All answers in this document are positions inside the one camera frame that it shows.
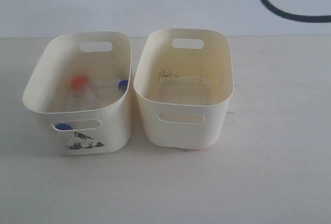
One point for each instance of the cream plastic bin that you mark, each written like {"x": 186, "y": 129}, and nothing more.
{"x": 96, "y": 56}
{"x": 184, "y": 83}

